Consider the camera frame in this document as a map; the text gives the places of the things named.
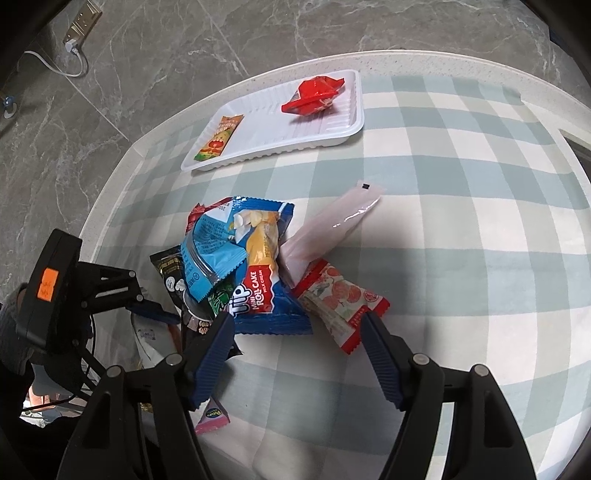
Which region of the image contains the small pink snack packet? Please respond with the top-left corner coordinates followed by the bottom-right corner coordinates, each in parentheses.
top-left (194, 397), bottom-right (230, 435)

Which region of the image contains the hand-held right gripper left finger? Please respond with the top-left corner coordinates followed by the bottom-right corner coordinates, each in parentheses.
top-left (55, 313), bottom-right (241, 480)

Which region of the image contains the dark brown snack packet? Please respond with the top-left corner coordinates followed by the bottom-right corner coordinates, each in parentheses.
top-left (180, 300), bottom-right (243, 365)

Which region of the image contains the brass floor socket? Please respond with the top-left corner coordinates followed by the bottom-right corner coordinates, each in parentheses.
top-left (62, 0), bottom-right (102, 47)

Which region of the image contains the light blue snack packet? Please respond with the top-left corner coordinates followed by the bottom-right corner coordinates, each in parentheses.
top-left (180, 203), bottom-right (247, 303)

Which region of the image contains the red white fruit print packet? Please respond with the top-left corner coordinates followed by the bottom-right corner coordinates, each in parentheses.
top-left (292, 259), bottom-right (391, 355)

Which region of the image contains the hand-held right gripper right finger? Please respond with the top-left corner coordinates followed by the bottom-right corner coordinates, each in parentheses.
top-left (360, 311), bottom-right (539, 480)

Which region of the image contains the green snack packet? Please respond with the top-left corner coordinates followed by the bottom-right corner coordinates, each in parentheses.
top-left (205, 277), bottom-right (238, 319)

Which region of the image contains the white charger with cable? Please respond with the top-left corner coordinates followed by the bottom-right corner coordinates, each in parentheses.
top-left (23, 39), bottom-right (88, 78)

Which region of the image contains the red crumpled snack packet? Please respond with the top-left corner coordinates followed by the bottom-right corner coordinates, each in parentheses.
top-left (281, 76), bottom-right (347, 118)

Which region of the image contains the white plastic tray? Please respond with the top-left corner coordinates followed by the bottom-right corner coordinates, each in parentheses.
top-left (181, 69), bottom-right (365, 174)

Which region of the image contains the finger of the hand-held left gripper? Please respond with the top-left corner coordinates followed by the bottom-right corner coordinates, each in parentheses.
top-left (126, 296), bottom-right (182, 324)

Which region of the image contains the checked tablecloth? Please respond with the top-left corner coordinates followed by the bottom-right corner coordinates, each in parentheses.
top-left (95, 74), bottom-right (591, 480)

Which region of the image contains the orange snack packet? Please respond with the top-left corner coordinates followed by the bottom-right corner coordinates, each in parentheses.
top-left (193, 115), bottom-right (245, 163)

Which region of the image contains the blue roll cake packet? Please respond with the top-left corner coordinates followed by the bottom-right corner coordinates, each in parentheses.
top-left (228, 196), bottom-right (312, 335)

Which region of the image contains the pink translucent long packet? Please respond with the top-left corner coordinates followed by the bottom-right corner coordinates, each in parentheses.
top-left (279, 182), bottom-right (386, 287)

